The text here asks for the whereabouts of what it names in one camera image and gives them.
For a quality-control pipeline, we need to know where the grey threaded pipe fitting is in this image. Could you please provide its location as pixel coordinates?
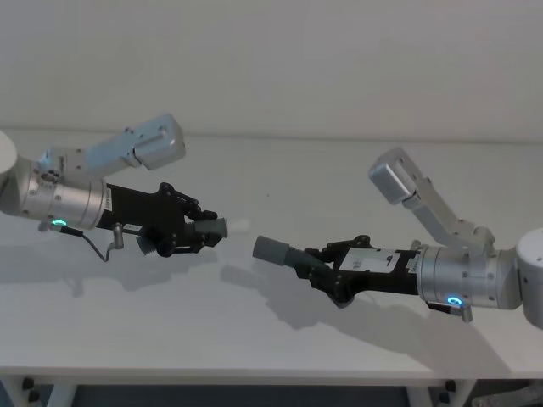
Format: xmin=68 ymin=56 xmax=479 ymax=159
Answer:
xmin=135 ymin=217 xmax=229 ymax=255

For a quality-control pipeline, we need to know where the thin dark left gripper cable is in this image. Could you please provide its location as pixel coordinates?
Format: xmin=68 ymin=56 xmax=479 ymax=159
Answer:
xmin=50 ymin=222 xmax=125 ymax=263

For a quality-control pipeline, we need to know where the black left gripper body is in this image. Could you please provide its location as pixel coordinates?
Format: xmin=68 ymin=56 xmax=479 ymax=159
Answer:
xmin=98 ymin=181 xmax=188 ymax=256

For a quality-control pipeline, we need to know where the white table leg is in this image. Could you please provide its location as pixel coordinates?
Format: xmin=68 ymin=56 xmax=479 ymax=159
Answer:
xmin=0 ymin=375 xmax=80 ymax=407
xmin=439 ymin=378 xmax=483 ymax=407

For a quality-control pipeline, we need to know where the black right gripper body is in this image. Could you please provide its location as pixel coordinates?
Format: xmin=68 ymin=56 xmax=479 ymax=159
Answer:
xmin=328 ymin=247 xmax=422 ymax=298

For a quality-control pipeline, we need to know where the grey plastic pipe tube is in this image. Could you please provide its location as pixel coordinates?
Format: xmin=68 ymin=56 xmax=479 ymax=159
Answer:
xmin=251 ymin=233 xmax=328 ymax=270

